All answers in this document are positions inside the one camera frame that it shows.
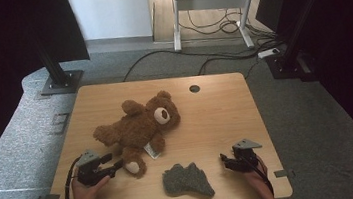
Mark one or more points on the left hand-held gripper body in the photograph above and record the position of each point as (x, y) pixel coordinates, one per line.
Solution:
(88, 171)

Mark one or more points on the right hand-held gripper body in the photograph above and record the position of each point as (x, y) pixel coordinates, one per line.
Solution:
(246, 158)

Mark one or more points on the brown teddy bear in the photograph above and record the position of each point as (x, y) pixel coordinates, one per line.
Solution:
(138, 130)

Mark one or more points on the small grey knitted garment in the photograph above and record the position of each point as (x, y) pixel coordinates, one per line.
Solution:
(185, 182)

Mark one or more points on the person's right hand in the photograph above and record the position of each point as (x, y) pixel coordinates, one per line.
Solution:
(257, 179)

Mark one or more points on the person's left hand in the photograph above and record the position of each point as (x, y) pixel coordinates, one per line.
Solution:
(83, 195)

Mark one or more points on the grey metal floor plate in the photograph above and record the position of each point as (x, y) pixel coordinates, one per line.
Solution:
(60, 123)

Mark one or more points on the black metal stand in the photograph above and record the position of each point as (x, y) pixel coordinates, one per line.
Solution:
(291, 61)
(58, 77)

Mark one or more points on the white power strip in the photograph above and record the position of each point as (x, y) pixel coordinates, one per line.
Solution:
(268, 53)

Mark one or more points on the white-framed wooden desk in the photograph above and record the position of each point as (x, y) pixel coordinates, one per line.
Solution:
(210, 2)

